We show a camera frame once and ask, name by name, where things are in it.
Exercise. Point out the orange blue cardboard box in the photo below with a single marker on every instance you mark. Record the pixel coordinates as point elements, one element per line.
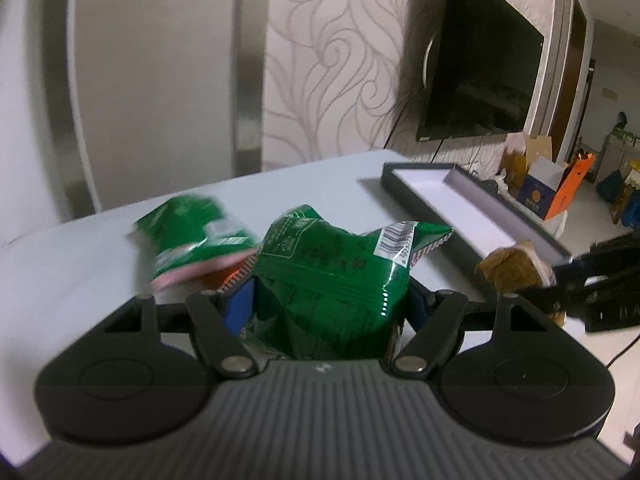
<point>548,188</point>

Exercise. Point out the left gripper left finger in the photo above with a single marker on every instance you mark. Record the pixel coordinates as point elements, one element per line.
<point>219,351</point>

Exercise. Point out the brown cardboard box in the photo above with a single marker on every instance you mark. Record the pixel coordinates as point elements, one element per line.
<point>520,152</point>

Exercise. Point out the black wall television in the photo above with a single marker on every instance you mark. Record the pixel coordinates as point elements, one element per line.
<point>479,71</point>

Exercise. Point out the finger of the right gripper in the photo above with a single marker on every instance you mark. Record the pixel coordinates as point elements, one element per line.
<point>605,261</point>

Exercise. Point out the black tray box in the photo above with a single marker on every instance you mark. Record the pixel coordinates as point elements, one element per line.
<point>482,220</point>

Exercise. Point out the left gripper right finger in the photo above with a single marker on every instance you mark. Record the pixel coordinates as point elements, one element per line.
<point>436,318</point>

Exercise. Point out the long orange snack bar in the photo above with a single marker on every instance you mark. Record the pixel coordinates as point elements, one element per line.
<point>228,279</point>

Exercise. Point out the green snack bag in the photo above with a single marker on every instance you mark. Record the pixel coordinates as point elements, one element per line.
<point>193,236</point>
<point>324,293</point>

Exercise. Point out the brown bread pack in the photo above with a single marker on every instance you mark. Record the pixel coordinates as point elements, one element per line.
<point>515,268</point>

